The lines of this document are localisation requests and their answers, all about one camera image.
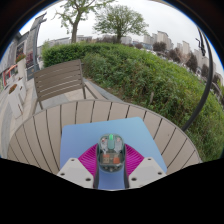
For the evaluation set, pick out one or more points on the large white flower planter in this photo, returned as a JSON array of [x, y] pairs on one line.
[[15, 100]]

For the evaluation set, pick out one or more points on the transparent computer mouse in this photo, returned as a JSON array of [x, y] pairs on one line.
[[111, 153]]

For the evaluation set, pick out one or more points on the tall thick-trunked tree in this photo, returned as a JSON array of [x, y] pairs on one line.
[[74, 30]]

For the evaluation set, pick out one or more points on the tall grey sign pillar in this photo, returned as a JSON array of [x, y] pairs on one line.
[[31, 43]]

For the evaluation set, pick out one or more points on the blue mouse pad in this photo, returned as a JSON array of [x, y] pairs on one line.
[[80, 136]]

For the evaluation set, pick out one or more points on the round-crowned tree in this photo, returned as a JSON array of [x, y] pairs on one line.
[[119, 20]]

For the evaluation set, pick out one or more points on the small white flower planter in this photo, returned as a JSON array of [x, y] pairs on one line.
[[21, 68]]

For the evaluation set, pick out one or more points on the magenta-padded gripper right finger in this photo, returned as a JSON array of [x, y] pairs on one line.
[[146, 171]]

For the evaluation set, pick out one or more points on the green hedge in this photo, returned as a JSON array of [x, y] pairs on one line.
[[143, 76]]

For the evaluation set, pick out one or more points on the black curved pole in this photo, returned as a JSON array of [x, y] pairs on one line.
[[206, 86]]

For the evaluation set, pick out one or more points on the brown slatted chair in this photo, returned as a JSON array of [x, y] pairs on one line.
[[58, 80]]

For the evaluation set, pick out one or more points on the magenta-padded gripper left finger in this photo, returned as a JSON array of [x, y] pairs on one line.
[[76, 171]]

